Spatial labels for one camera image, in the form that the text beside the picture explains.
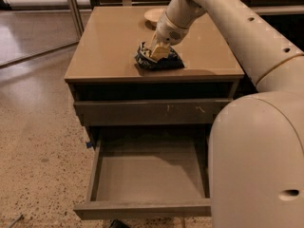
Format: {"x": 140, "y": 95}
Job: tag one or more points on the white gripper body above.
{"x": 166, "y": 29}

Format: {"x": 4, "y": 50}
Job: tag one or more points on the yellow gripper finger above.
{"x": 154, "y": 41}
{"x": 160, "y": 52}

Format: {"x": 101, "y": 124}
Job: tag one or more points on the blue chip bag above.
{"x": 171, "y": 61}

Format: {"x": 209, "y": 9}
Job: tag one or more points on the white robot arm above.
{"x": 256, "y": 154}

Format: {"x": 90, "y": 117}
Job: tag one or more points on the grey drawer cabinet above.
{"x": 103, "y": 67}

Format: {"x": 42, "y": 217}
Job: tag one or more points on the closed grey top drawer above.
{"x": 149, "y": 112}

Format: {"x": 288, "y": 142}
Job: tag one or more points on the open grey middle drawer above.
{"x": 147, "y": 174}

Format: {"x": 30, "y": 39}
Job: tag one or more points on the white ceramic bowl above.
{"x": 153, "y": 15}

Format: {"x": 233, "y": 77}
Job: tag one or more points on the blue tape piece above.
{"x": 88, "y": 144}

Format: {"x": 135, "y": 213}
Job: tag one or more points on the black object at bottom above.
{"x": 118, "y": 224}

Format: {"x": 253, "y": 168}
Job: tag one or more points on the metal rod on floor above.
{"x": 20, "y": 217}

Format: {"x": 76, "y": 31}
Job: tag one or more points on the metal glass door frame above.
{"x": 29, "y": 34}

